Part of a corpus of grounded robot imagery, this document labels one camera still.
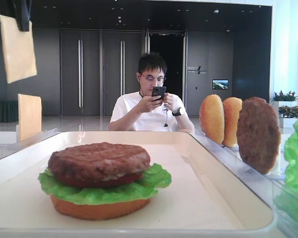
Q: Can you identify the black gripper finger holding cheese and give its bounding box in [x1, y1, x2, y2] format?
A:
[11, 0, 32, 32]

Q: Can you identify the orange cheese slice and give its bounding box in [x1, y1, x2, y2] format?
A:
[18, 94, 42, 141]
[0, 14, 37, 83]

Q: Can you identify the standing orange cheese slice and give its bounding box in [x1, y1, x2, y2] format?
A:
[18, 94, 42, 141]

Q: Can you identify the meat patty on burger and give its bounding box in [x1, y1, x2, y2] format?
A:
[48, 142, 150, 181]

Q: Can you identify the lettuce leaf on burger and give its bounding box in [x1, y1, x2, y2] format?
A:
[38, 163, 172, 205]

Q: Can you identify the standing meat patty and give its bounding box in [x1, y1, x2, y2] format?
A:
[236, 97, 281, 174]

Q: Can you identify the seated man white shirt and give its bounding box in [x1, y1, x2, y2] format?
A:
[109, 53, 195, 133]

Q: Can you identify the black smartphone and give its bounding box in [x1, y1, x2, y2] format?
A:
[151, 86, 166, 101]

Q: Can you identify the bottom bun on tray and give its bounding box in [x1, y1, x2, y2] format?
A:
[50, 195, 151, 220]

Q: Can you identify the standing bun slice far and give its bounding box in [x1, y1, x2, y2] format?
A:
[199, 94, 224, 145]

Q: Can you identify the standing bun slice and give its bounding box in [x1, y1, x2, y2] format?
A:
[223, 97, 242, 147]
[199, 94, 224, 145]

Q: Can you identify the standing bun slice near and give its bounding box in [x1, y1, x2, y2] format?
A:
[223, 97, 242, 147]

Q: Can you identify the cream rectangular tray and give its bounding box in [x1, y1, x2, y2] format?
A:
[0, 131, 277, 238]

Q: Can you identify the potted plants white planter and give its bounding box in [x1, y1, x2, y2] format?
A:
[272, 91, 298, 128]

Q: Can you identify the clear left long rail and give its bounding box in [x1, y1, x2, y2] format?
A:
[0, 128, 59, 160]

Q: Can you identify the clear long rail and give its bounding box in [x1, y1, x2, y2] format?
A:
[0, 128, 59, 160]
[194, 129, 298, 238]

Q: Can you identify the wall display screen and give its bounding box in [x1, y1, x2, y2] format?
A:
[212, 79, 229, 90]

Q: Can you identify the clear right long rail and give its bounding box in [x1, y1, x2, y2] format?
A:
[194, 129, 298, 238]

